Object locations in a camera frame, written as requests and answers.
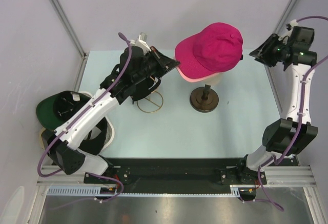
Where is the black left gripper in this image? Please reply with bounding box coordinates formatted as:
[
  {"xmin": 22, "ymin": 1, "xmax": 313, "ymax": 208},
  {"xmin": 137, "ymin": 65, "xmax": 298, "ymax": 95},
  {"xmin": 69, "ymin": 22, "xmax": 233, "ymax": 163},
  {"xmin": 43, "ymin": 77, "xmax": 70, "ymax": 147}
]
[{"xmin": 132, "ymin": 46, "xmax": 179, "ymax": 84}]

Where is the pink sport cap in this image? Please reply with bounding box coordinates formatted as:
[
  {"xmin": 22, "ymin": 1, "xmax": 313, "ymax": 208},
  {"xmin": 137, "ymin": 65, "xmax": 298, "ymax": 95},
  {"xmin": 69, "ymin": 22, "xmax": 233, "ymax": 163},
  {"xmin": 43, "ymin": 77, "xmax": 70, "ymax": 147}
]
[{"xmin": 177, "ymin": 67, "xmax": 223, "ymax": 83}]

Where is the magenta mesh cap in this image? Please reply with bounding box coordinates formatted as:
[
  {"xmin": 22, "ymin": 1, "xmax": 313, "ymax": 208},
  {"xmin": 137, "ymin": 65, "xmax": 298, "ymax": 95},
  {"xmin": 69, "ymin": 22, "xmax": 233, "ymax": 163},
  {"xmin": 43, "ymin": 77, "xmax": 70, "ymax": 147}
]
[{"xmin": 175, "ymin": 23, "xmax": 243, "ymax": 78}]

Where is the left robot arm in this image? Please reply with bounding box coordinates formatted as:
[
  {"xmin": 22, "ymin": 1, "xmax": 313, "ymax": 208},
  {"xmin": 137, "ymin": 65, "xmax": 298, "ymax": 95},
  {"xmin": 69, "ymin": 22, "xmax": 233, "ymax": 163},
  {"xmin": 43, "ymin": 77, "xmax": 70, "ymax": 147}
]
[{"xmin": 36, "ymin": 45, "xmax": 180, "ymax": 183}]

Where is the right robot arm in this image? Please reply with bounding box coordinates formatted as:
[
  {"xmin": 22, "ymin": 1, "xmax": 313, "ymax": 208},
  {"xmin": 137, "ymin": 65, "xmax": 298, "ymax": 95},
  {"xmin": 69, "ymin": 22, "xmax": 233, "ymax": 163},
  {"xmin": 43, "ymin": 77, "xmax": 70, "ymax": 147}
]
[{"xmin": 236, "ymin": 23, "xmax": 318, "ymax": 184}]

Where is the black cap with gold lettering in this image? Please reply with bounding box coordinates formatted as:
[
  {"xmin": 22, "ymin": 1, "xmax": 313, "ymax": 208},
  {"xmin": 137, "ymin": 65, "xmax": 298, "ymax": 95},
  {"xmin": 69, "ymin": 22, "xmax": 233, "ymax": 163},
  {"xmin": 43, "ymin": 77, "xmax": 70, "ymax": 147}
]
[{"xmin": 131, "ymin": 76, "xmax": 161, "ymax": 102}]

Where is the wooden mannequin head stand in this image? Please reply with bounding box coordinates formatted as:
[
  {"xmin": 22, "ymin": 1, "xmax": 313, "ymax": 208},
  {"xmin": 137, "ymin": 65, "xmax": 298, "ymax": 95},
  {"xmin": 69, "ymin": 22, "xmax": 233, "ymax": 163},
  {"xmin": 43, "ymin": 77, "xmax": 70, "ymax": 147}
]
[{"xmin": 190, "ymin": 73, "xmax": 223, "ymax": 113}]

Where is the white plastic basket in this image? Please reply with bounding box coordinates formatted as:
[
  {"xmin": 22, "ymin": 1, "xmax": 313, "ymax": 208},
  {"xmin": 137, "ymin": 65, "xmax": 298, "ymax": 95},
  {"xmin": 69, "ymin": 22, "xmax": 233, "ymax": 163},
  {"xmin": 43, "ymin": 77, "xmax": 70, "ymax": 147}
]
[{"xmin": 38, "ymin": 90, "xmax": 115, "ymax": 155}]

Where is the black cap in basket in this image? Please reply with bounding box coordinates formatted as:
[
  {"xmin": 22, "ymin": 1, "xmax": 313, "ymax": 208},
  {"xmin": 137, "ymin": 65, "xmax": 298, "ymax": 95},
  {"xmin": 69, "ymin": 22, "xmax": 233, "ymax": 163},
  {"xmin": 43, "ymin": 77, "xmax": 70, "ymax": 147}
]
[{"xmin": 78, "ymin": 118, "xmax": 108, "ymax": 155}]

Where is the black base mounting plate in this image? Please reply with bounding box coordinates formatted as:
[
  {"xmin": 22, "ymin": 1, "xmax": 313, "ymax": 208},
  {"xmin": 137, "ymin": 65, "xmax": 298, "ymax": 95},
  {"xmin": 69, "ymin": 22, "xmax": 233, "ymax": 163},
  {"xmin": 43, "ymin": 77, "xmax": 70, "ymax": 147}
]
[{"xmin": 84, "ymin": 157, "xmax": 267, "ymax": 195}]

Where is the green brim black cap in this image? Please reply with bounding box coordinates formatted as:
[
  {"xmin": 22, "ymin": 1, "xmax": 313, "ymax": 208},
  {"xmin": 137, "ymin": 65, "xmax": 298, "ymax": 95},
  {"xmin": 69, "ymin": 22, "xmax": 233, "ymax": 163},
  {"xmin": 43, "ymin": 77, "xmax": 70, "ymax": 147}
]
[{"xmin": 36, "ymin": 91, "xmax": 91, "ymax": 131}]

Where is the right aluminium frame post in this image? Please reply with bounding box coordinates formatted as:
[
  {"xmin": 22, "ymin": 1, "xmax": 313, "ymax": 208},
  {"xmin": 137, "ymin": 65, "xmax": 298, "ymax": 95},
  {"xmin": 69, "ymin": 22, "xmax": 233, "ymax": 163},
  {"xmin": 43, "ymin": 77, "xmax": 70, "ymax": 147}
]
[{"xmin": 273, "ymin": 0, "xmax": 298, "ymax": 33}]

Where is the aluminium frame post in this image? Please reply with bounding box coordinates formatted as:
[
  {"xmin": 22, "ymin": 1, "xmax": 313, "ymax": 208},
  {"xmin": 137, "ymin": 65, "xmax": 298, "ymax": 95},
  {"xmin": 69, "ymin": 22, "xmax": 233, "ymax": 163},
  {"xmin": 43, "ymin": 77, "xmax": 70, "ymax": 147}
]
[
  {"xmin": 273, "ymin": 0, "xmax": 298, "ymax": 33},
  {"xmin": 49, "ymin": 0, "xmax": 86, "ymax": 59}
]

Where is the gold wire hat stand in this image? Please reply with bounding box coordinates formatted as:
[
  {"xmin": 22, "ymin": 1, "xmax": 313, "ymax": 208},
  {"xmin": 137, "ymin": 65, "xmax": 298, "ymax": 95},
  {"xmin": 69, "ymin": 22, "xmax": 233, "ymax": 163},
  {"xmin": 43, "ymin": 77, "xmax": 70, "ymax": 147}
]
[{"xmin": 136, "ymin": 88, "xmax": 164, "ymax": 114}]

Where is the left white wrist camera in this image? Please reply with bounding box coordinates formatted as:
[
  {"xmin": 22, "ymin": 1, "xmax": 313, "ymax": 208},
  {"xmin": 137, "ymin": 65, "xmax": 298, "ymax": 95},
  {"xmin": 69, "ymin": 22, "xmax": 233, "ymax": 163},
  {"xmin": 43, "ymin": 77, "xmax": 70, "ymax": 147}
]
[{"xmin": 130, "ymin": 32, "xmax": 151, "ymax": 54}]

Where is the left aluminium frame post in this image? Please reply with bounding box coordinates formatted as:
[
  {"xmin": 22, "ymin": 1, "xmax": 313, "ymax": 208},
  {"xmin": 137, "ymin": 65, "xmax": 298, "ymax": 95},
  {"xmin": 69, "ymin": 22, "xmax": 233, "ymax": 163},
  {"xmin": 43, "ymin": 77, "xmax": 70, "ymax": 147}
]
[{"xmin": 49, "ymin": 0, "xmax": 86, "ymax": 59}]

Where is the white slotted cable duct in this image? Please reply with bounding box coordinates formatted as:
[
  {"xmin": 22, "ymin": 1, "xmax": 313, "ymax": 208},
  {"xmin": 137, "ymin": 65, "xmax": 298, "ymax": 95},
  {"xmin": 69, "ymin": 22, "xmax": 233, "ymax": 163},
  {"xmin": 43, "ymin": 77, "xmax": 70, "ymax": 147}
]
[{"xmin": 47, "ymin": 186, "xmax": 257, "ymax": 197}]

